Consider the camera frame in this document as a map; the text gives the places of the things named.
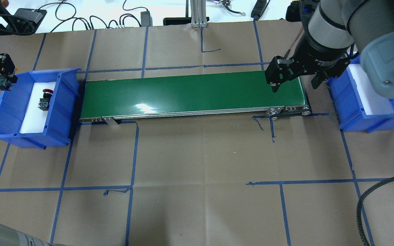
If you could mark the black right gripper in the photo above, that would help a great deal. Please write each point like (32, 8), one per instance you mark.
(317, 54)

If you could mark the red push button switch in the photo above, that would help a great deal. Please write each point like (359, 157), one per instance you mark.
(44, 102)

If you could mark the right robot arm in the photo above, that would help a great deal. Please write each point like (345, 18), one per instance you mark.
(334, 33)

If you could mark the blue left plastic bin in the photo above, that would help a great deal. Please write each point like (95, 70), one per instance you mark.
(24, 125)

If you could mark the blue plastic bin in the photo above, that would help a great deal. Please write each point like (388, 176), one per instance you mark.
(24, 125)
(358, 106)

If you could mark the green conveyor belt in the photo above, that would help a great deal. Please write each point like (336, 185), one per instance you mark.
(176, 96)

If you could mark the blue right plastic bin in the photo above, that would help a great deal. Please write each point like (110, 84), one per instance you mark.
(358, 106)

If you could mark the white foam pad right bin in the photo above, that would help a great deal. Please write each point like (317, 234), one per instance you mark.
(372, 102)

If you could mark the black power adapter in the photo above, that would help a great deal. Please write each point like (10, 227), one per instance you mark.
(146, 19)

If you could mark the aluminium frame post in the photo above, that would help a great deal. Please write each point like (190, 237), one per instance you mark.
(198, 13)

